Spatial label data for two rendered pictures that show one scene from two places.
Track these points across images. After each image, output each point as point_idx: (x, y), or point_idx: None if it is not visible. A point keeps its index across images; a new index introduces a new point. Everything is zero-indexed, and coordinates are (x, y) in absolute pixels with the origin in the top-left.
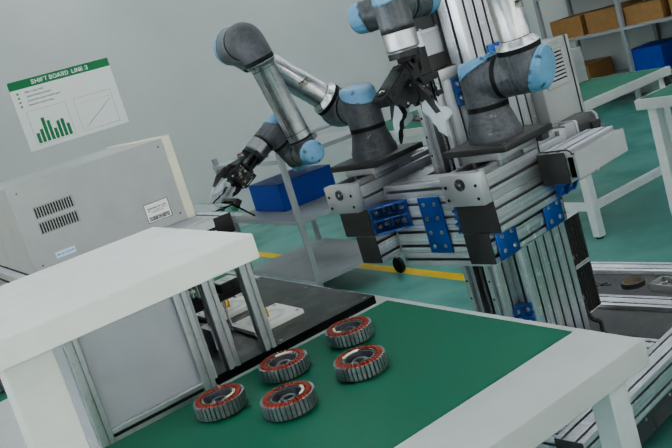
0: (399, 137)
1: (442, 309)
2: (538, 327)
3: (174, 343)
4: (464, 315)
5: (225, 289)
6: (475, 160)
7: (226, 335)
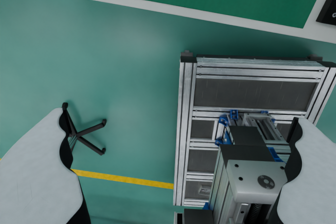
0: (294, 120)
1: (212, 13)
2: None
3: None
4: (174, 0)
5: None
6: None
7: None
